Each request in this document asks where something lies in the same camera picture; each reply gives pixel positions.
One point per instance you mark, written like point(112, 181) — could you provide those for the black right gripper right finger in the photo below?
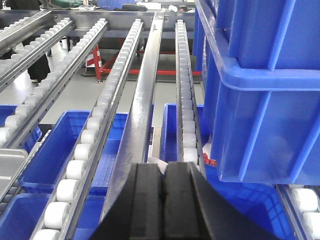
point(193, 210)

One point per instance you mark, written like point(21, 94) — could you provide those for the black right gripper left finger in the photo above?
point(136, 214)

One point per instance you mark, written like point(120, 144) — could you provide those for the silver metal tray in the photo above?
point(12, 162)

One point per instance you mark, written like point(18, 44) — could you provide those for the blue bin lower centre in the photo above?
point(168, 144)

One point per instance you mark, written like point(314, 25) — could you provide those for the blue bin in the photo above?
point(42, 174)
point(168, 144)

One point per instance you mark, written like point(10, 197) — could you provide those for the blue bin lower left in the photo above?
point(42, 174)

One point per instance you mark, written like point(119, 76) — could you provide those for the large blue plastic crate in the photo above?
point(261, 66)

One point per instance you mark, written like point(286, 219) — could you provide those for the white roller rail right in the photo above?
point(188, 132)

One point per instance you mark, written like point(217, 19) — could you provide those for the steel divider rail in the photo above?
point(134, 145)

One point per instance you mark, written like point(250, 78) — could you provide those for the white roller conveyor rail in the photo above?
point(62, 211)

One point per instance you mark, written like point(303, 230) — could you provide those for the red metal frame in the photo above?
point(101, 67)

